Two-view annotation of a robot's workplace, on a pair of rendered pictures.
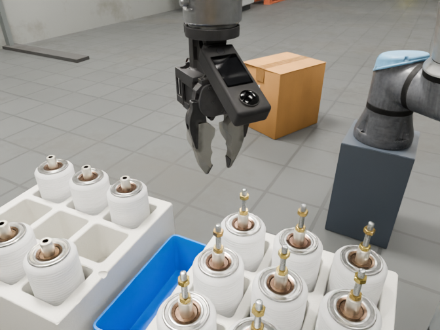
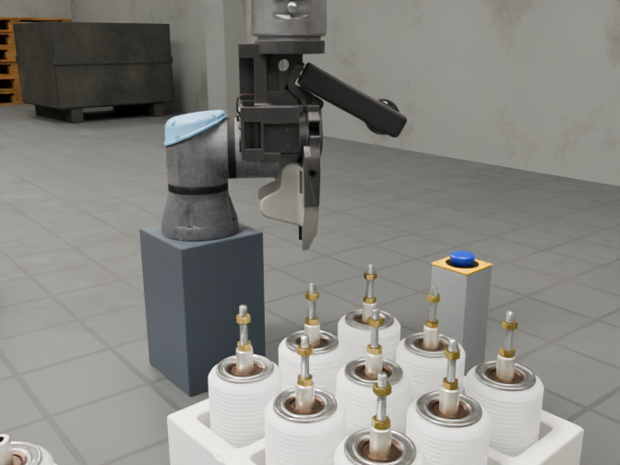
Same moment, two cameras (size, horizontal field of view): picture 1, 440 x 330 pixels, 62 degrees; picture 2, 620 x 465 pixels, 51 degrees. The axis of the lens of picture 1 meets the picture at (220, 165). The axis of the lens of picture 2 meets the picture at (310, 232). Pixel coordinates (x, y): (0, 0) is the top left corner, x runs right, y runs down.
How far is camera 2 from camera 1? 67 cm
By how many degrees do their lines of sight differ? 63
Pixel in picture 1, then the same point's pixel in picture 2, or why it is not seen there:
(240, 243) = (275, 385)
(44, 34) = not seen: outside the picture
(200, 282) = (323, 436)
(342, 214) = (207, 356)
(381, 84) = (196, 156)
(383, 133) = (219, 216)
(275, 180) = (36, 397)
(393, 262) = not seen: hidden behind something
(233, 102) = (392, 109)
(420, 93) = not seen: hidden behind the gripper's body
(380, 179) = (236, 278)
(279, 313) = (407, 392)
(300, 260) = (341, 352)
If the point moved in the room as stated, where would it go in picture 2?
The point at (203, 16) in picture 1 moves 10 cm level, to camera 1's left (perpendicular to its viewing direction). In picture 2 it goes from (318, 22) to (273, 19)
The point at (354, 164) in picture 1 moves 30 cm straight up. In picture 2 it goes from (204, 272) to (196, 110)
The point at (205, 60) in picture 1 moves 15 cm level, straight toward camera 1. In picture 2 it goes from (326, 77) to (483, 79)
